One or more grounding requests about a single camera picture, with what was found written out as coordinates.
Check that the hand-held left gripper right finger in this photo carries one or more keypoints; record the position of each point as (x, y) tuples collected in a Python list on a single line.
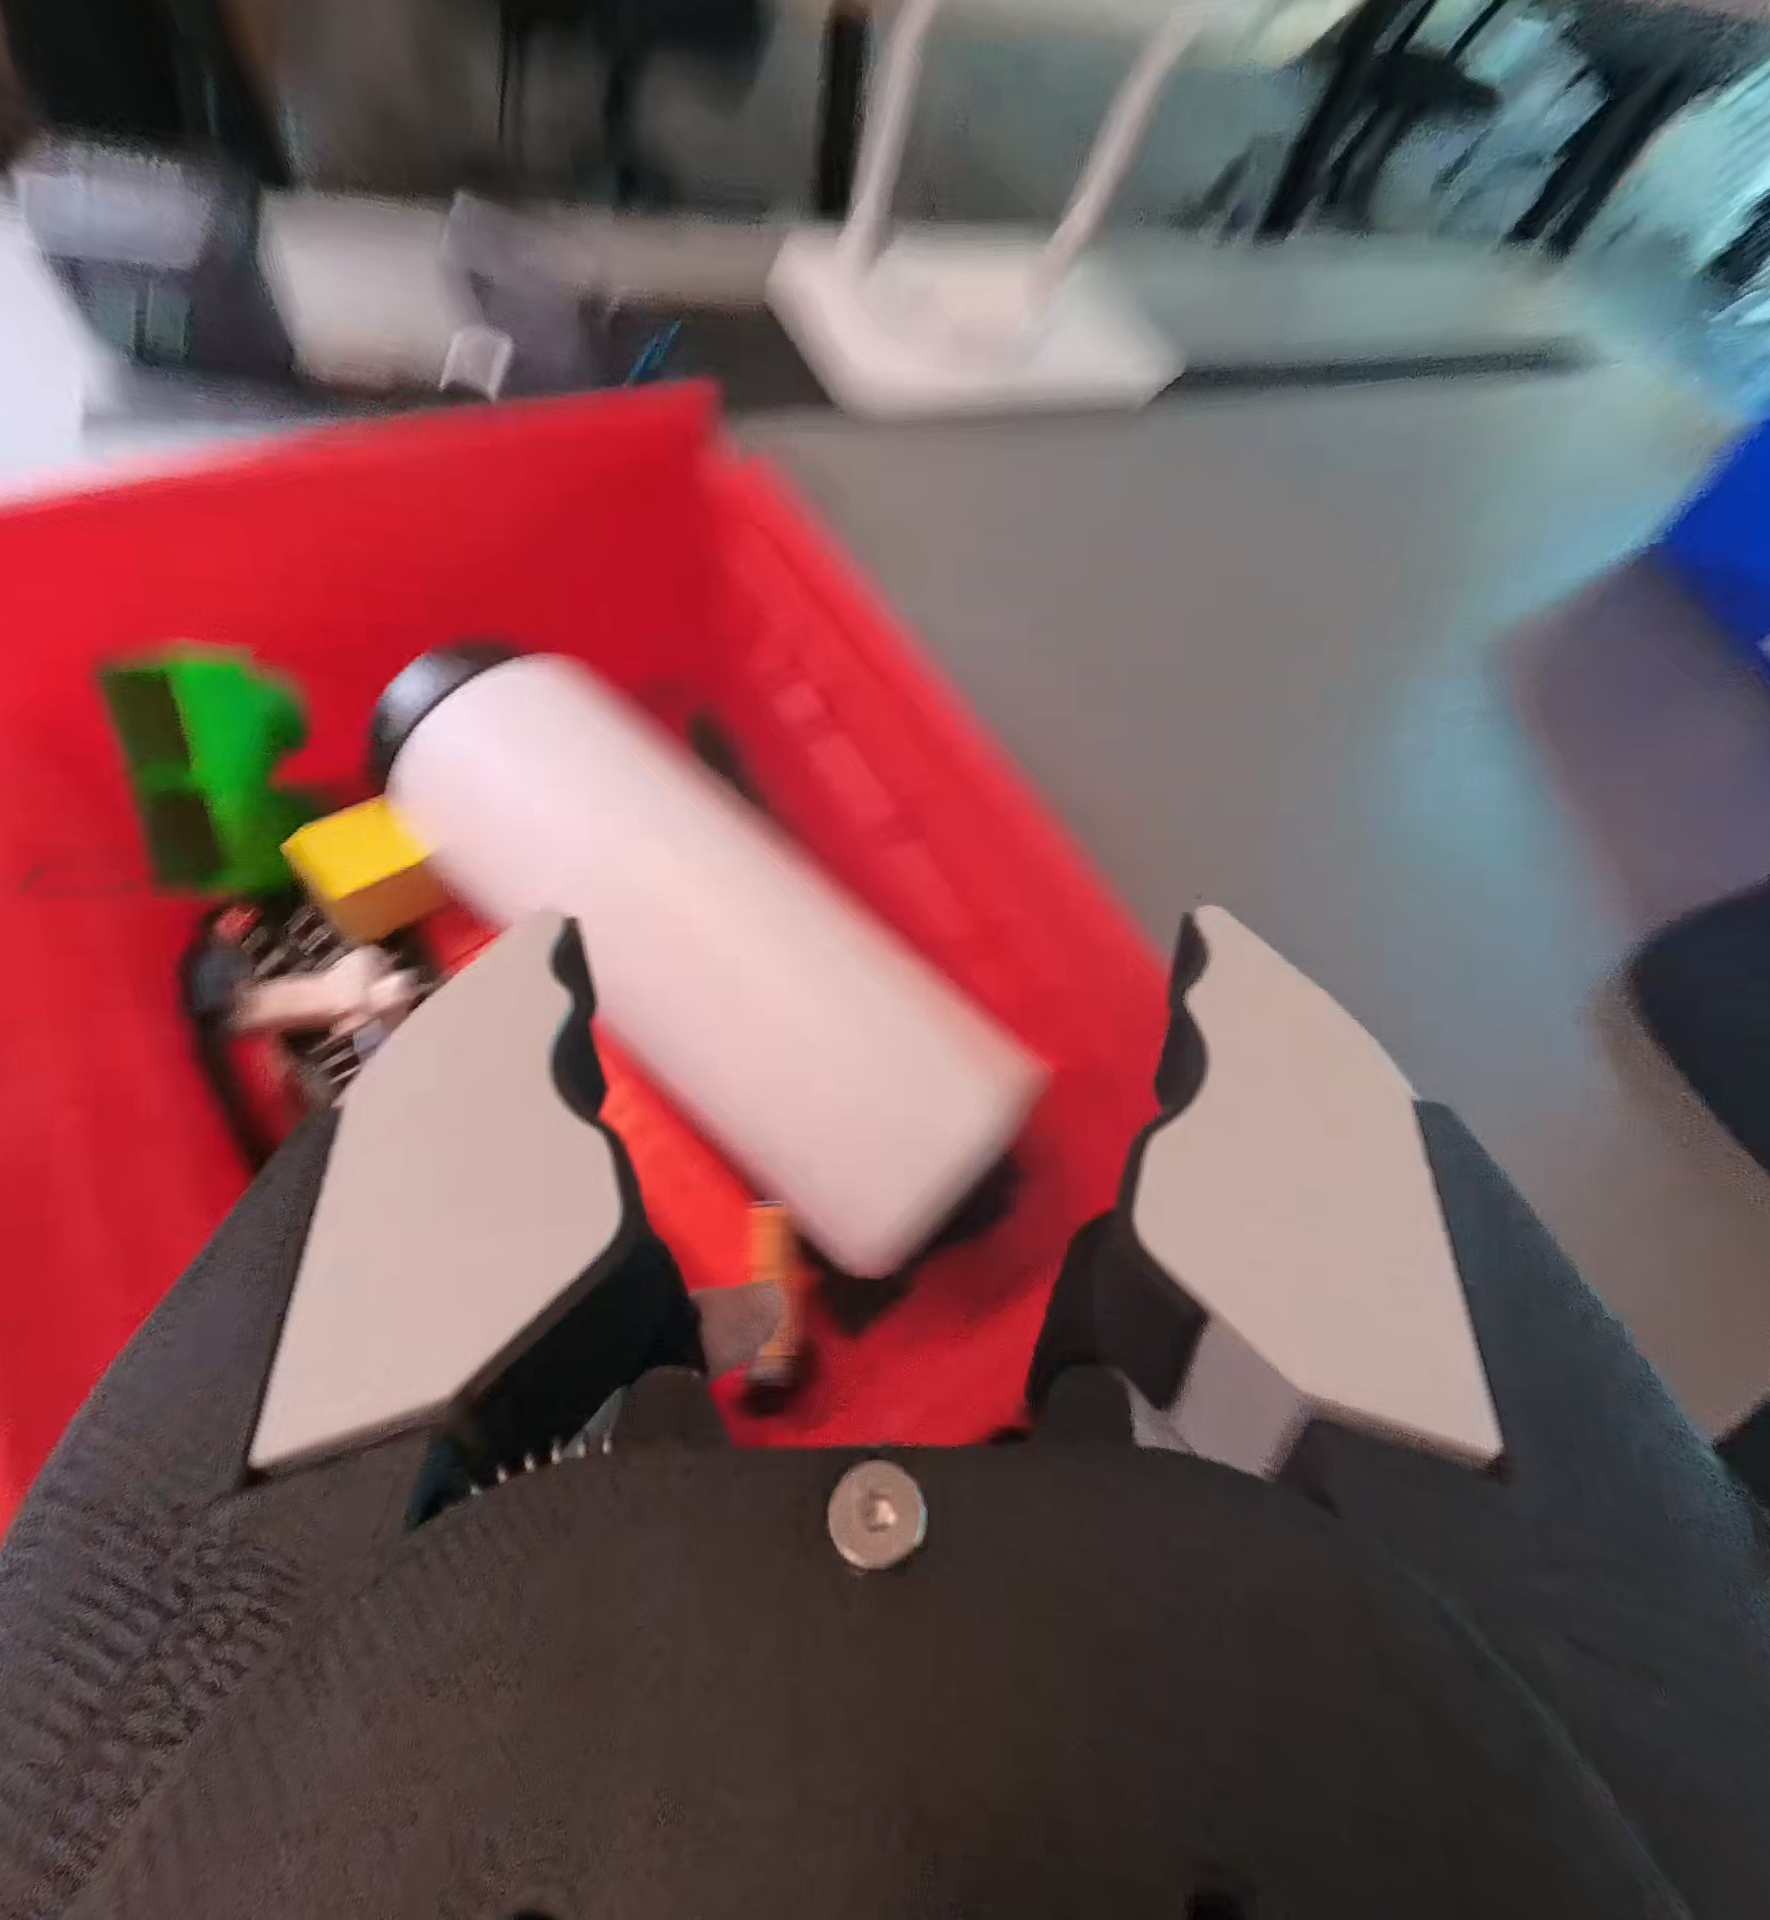
[(1305, 1215)]

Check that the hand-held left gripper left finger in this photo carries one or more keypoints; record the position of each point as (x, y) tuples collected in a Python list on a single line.
[(435, 1230)]

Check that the red plastic bin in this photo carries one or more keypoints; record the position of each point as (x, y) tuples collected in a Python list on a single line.
[(76, 1126)]

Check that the white bottle with black cap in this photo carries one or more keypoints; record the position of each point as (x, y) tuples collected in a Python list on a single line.
[(706, 929)]

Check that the blue plastic bin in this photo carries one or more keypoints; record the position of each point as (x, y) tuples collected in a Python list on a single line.
[(1754, 569)]

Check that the white plastic clip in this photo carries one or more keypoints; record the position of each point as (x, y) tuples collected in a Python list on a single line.
[(322, 993)]

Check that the yellow block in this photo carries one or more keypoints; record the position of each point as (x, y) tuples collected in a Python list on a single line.
[(359, 870)]

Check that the green plastic block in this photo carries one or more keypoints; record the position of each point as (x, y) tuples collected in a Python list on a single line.
[(210, 765)]

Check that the white stand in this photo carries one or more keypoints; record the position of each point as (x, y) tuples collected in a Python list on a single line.
[(975, 345)]

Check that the grey label printer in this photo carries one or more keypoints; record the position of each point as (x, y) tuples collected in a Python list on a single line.
[(136, 255)]

